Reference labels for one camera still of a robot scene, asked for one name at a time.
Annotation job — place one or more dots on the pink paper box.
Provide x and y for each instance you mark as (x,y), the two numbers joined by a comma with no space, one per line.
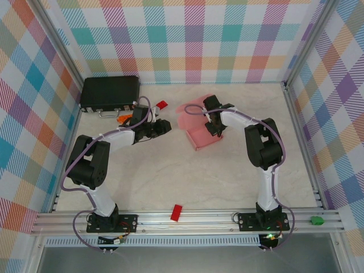
(199,138)

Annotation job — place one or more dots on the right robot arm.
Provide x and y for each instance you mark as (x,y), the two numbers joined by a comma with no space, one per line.
(264,148)

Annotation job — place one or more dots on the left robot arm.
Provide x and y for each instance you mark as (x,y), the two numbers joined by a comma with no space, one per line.
(88,162)

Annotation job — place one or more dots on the orange plastic toy part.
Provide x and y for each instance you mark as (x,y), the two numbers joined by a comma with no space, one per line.
(123,118)

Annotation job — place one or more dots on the red wedge block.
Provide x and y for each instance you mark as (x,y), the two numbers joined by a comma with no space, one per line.
(162,104)

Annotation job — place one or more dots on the black briefcase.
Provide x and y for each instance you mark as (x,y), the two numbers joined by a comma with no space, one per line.
(109,91)

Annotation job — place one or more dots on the red rectangular block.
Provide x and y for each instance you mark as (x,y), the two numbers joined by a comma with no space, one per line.
(176,212)

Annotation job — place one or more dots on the grey metal plate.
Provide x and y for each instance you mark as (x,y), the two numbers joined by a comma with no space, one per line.
(185,260)

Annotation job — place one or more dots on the green plastic block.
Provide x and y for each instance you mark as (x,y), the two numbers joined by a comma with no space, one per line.
(317,221)

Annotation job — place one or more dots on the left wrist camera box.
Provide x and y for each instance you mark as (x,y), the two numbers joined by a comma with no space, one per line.
(155,113)

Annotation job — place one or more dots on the narrow aluminium side rail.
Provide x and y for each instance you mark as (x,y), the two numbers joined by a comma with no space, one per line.
(74,128)
(303,142)

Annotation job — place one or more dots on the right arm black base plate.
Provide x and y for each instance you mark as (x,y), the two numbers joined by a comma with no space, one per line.
(247,221)

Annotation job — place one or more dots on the wide aluminium rail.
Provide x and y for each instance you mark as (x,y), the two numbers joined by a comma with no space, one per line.
(199,223)

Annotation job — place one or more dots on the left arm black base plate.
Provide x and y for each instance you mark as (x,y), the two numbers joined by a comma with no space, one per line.
(129,223)

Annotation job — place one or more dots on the aluminium frame post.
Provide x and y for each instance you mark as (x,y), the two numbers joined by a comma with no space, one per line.
(309,39)
(60,39)

